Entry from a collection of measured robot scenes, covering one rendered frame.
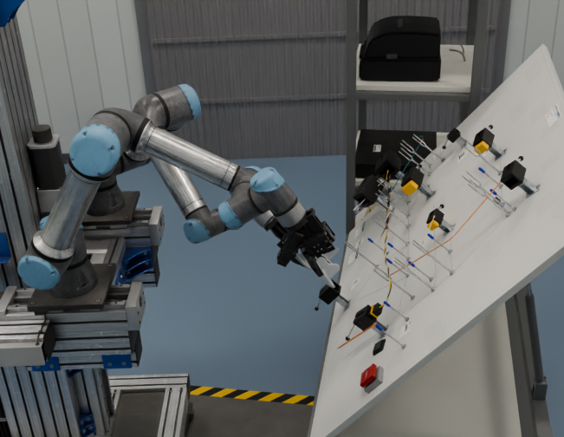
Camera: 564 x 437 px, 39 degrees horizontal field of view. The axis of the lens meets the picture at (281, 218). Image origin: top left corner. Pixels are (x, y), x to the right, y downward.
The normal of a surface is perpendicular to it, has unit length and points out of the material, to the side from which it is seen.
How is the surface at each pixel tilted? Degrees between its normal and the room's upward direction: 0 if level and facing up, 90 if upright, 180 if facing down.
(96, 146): 85
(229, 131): 90
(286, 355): 0
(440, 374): 0
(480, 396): 0
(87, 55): 90
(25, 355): 90
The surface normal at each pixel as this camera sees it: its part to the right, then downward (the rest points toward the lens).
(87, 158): -0.07, 0.39
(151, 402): -0.04, -0.87
